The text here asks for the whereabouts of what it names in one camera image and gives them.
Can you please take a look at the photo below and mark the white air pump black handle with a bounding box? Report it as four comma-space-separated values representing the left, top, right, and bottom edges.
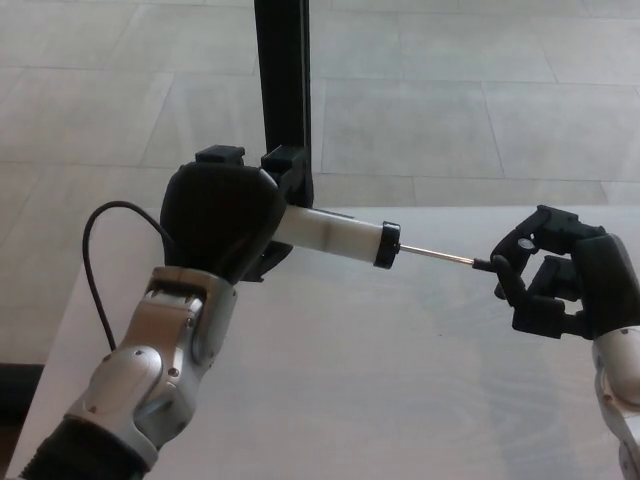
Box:
277, 205, 507, 302

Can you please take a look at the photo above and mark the black vertical window frame post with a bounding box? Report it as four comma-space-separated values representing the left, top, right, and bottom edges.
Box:
253, 0, 316, 209

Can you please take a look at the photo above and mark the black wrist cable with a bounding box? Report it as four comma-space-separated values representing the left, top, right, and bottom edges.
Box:
81, 200, 177, 352

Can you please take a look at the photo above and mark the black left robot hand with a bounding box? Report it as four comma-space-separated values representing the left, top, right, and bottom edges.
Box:
158, 144, 314, 287

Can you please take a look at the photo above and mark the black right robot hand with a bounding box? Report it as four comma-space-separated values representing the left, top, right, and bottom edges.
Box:
490, 203, 640, 342

